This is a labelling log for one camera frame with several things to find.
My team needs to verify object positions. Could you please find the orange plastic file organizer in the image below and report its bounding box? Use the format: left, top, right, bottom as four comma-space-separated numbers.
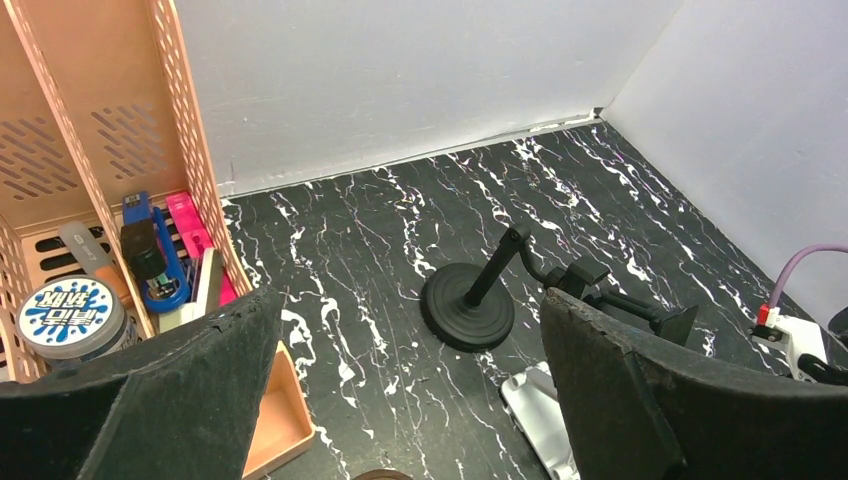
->
1, 1, 315, 479

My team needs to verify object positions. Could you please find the grey orange utility knife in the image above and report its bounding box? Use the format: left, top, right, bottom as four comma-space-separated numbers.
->
58, 221, 134, 307

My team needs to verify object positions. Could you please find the blue handled tool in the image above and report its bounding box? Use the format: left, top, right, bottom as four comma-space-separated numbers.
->
120, 191, 189, 314

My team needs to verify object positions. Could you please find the round tin blue white label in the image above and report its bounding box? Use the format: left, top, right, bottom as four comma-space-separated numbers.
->
17, 275, 139, 370

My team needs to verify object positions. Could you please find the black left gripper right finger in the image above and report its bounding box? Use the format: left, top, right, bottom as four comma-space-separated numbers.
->
540, 288, 847, 479

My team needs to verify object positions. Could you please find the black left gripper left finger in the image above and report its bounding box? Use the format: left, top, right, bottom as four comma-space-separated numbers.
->
1, 287, 282, 479

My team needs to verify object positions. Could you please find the black round base phone stand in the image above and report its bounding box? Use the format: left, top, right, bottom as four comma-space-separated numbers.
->
420, 224, 698, 353

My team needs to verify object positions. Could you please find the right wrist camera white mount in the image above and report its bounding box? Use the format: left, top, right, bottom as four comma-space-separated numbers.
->
748, 305, 847, 387

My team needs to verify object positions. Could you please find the pink plastic box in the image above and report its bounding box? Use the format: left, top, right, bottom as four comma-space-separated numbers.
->
165, 192, 237, 312

